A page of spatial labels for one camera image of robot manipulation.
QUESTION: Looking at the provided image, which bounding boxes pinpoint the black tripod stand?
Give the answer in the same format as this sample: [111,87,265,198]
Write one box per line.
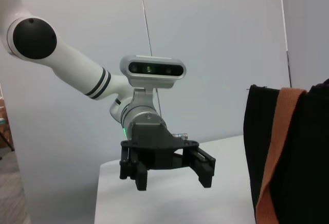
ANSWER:
[0,133,15,161]

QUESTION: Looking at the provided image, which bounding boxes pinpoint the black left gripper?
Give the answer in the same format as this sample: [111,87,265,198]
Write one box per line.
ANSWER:
[118,122,216,192]

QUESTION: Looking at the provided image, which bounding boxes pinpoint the black bag with orange straps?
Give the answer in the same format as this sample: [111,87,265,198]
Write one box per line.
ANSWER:
[243,78,329,224]

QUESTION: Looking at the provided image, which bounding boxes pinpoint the silver left wrist depth camera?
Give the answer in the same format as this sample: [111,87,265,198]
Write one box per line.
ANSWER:
[119,54,187,111]

